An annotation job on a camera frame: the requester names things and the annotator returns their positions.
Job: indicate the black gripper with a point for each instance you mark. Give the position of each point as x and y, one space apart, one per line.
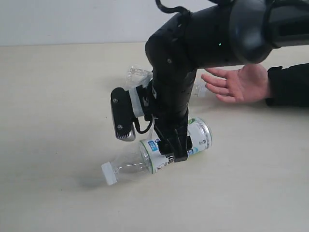
165 101

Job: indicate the person's bare open hand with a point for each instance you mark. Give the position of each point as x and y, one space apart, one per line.
248 84

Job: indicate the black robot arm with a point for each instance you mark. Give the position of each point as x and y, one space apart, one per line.
230 33

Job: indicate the clear bottle lime label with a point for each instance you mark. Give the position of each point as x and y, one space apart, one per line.
144 158

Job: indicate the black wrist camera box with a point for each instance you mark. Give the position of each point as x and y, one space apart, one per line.
122 115

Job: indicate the black sleeved forearm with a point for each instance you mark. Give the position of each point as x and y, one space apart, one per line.
289 86

